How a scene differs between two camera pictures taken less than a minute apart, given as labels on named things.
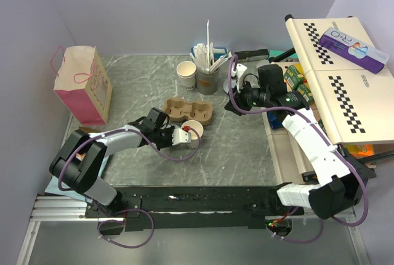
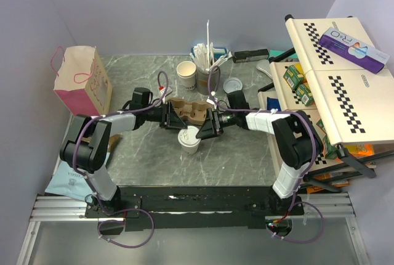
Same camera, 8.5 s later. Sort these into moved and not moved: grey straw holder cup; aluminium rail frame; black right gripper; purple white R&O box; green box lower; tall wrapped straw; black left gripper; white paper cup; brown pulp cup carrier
Moved: black left gripper; black right gripper; white paper cup
Not moved: grey straw holder cup; tall wrapped straw; aluminium rail frame; green box lower; brown pulp cup carrier; purple white R&O box
